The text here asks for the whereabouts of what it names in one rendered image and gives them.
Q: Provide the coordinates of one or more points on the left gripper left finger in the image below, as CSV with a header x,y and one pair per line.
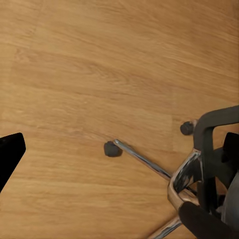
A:
x,y
12,149

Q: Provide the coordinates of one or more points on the swivel chair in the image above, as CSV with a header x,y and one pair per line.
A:
x,y
205,213

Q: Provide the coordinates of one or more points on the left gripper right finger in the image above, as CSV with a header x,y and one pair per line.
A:
x,y
231,148

